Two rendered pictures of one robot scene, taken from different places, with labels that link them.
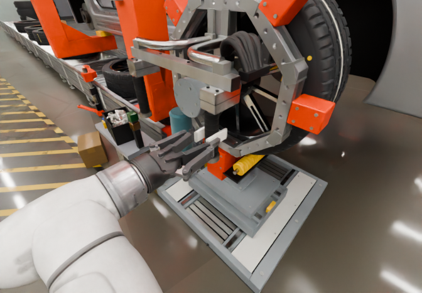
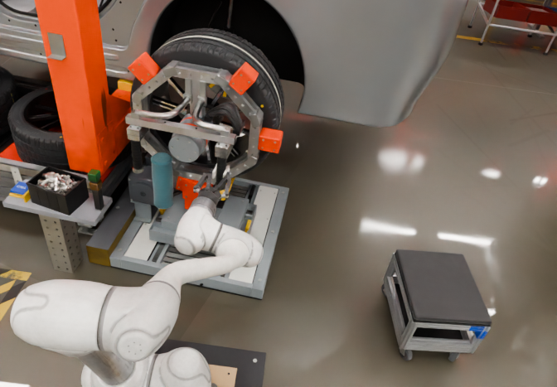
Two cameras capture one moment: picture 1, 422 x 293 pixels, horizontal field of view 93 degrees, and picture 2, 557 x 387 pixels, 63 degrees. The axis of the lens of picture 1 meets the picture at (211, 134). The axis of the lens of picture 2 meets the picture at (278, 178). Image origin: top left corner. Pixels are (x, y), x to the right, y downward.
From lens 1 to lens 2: 1.33 m
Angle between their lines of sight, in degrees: 31
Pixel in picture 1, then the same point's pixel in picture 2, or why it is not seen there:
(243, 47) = (231, 115)
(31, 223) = (196, 225)
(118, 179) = (207, 204)
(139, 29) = (88, 83)
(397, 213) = (349, 196)
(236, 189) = not seen: hidden behind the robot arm
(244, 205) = not seen: hidden behind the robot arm
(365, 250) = (330, 234)
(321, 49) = (268, 101)
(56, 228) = (205, 224)
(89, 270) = (227, 230)
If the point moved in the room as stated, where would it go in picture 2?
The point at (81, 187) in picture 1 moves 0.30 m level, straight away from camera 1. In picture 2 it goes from (198, 210) to (112, 191)
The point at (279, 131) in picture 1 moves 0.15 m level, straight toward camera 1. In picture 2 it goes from (254, 156) to (259, 178)
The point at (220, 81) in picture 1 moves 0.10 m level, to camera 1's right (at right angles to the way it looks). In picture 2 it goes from (226, 139) to (249, 133)
